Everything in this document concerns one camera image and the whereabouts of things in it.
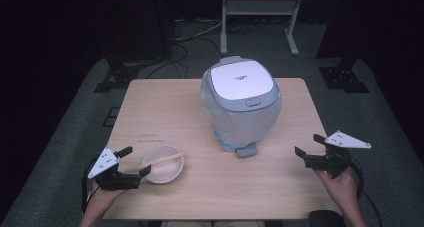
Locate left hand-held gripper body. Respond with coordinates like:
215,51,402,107
87,146,143,192

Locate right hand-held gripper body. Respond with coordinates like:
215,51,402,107
303,130,372,180

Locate white disposable bowl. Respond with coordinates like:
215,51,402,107
142,144,185,185

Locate wooden chopstick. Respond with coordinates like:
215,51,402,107
126,152,187,174
125,151,186,173

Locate grey pedal trash can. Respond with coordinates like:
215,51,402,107
199,55,283,159

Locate person's right hand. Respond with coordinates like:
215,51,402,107
313,167,359,207

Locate person's left hand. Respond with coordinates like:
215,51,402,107
87,182,127,215

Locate black stand base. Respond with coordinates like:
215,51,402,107
93,53,168,94
318,56,370,94

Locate clear plastic bin liner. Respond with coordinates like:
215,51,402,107
199,78,283,152

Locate grey metal stand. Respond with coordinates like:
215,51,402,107
219,0,306,57

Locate right hand-held gripper cable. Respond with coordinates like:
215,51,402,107
349,156,383,227

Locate hand-held gripper cable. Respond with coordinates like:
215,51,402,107
349,156,383,227
81,156,101,218

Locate left hand-held gripper cable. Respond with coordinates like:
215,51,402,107
81,156,101,218

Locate black floor cables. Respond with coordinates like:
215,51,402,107
145,17,225,80

